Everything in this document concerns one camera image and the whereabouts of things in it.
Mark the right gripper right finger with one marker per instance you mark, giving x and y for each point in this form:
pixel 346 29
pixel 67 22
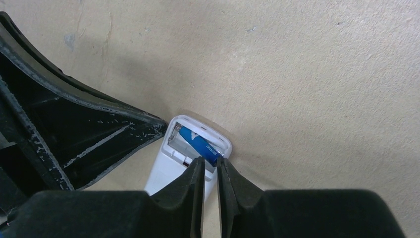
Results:
pixel 246 211

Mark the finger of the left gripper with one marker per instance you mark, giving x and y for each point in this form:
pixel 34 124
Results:
pixel 57 133

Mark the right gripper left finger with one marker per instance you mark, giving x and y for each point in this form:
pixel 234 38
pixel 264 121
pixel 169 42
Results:
pixel 174 212

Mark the white remote control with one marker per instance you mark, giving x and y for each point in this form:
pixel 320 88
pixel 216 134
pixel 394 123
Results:
pixel 175 154

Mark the blue battery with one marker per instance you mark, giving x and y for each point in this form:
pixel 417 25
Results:
pixel 208 152

